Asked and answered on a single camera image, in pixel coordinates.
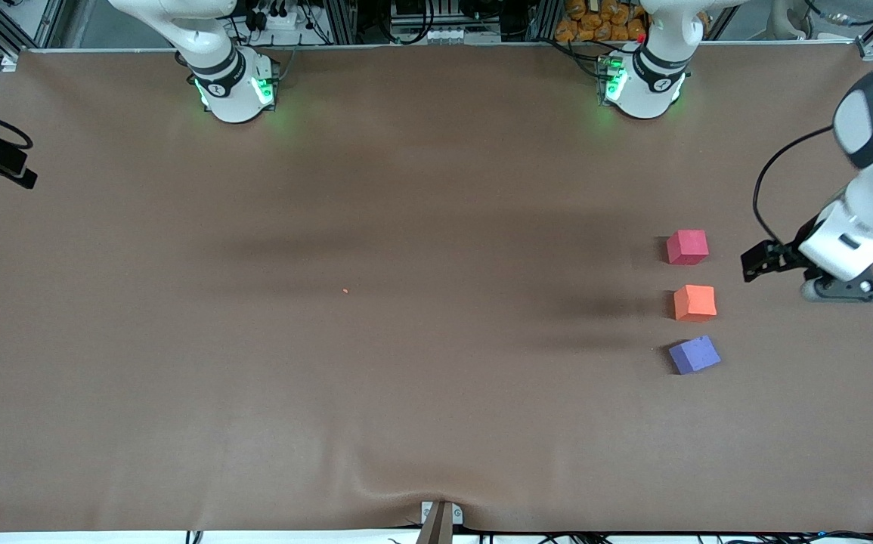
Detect orange foam block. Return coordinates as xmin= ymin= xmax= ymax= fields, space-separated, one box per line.
xmin=673 ymin=285 xmax=717 ymax=322

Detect red foam block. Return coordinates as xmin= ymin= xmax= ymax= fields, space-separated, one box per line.
xmin=666 ymin=230 xmax=710 ymax=266

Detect purple foam block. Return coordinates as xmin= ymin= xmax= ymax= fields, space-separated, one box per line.
xmin=668 ymin=335 xmax=722 ymax=376

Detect pile of orange lumpy objects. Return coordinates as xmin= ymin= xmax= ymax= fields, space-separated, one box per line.
xmin=555 ymin=0 xmax=647 ymax=43

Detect white power strip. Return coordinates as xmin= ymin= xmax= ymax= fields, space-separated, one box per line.
xmin=256 ymin=9 xmax=302 ymax=32

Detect brown table cover cloth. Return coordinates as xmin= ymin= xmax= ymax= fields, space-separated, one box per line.
xmin=0 ymin=42 xmax=873 ymax=533

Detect metal edge bracket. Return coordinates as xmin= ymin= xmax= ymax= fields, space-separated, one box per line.
xmin=420 ymin=500 xmax=464 ymax=527

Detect brown camera pole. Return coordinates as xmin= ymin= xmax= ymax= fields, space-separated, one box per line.
xmin=415 ymin=502 xmax=454 ymax=544

